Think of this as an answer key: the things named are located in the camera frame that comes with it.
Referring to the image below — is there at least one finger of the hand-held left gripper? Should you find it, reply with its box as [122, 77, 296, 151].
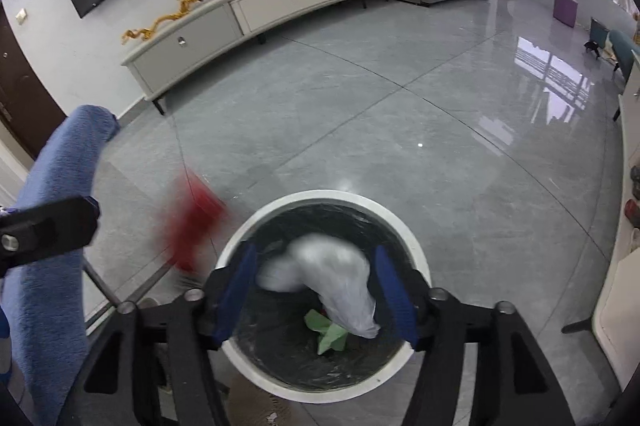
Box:
[0, 196, 100, 279]

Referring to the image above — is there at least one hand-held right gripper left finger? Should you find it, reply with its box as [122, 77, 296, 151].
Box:
[56, 244, 260, 426]

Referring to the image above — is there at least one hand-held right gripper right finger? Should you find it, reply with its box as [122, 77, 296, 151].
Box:
[372, 245, 577, 426]

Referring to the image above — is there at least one white plastic bag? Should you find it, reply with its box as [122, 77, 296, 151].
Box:
[256, 233, 381, 340]

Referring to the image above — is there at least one green paper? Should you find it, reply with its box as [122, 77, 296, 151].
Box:
[304, 309, 350, 355]

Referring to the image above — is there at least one red wrapper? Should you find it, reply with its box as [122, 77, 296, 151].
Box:
[155, 171, 232, 273]

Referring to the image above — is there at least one white round trash bin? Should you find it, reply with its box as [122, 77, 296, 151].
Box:
[212, 190, 434, 405]

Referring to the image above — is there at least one brown door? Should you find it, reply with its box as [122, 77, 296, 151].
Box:
[0, 0, 69, 159]

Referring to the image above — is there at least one long gold dragon ornament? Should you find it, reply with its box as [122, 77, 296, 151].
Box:
[120, 0, 214, 44]

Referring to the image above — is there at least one long white tv cabinet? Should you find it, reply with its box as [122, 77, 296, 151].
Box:
[120, 0, 392, 115]

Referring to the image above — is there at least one dark green chair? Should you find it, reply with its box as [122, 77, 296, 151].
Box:
[583, 18, 609, 59]

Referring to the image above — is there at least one purple cube stool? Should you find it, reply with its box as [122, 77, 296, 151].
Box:
[552, 0, 580, 27]

